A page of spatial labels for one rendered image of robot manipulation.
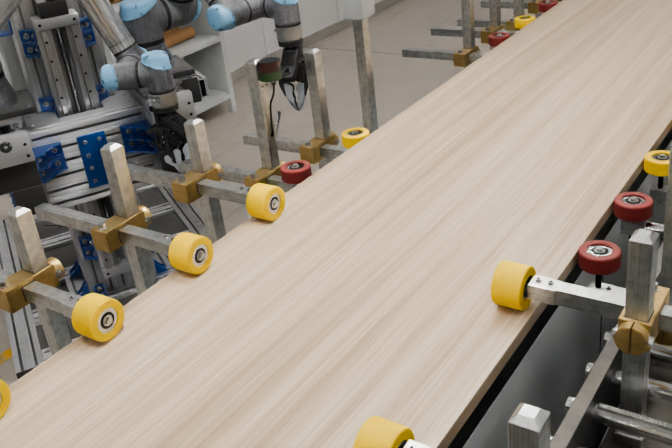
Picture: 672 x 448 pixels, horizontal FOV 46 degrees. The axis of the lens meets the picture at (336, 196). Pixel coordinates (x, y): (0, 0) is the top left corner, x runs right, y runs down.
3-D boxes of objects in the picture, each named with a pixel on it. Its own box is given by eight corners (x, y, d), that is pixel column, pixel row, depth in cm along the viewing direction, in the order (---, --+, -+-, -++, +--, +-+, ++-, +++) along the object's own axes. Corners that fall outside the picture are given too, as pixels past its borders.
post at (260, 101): (271, 224, 226) (244, 60, 206) (279, 218, 229) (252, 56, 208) (281, 226, 225) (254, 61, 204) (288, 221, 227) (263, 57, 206)
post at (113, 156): (146, 330, 192) (98, 146, 171) (157, 322, 194) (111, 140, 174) (157, 333, 190) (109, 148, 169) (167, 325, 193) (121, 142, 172)
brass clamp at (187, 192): (172, 200, 194) (168, 182, 192) (209, 178, 204) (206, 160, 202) (191, 205, 191) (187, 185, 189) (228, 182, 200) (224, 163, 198)
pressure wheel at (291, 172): (279, 207, 212) (273, 168, 207) (297, 194, 218) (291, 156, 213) (304, 212, 208) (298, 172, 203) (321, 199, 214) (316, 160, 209)
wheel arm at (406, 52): (402, 59, 323) (401, 48, 321) (406, 56, 326) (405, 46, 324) (503, 66, 300) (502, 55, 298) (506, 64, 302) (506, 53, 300)
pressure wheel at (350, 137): (349, 176, 225) (344, 138, 220) (342, 165, 232) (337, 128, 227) (376, 170, 227) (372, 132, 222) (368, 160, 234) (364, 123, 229)
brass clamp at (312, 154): (299, 162, 235) (297, 146, 233) (325, 145, 245) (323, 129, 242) (316, 165, 232) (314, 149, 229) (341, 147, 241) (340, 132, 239)
